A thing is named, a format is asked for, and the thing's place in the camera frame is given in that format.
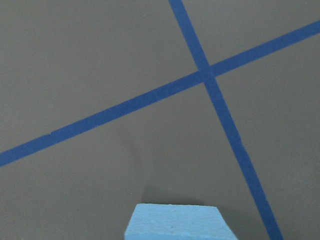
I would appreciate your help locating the light blue block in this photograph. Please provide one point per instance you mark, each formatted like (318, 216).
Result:
(177, 222)

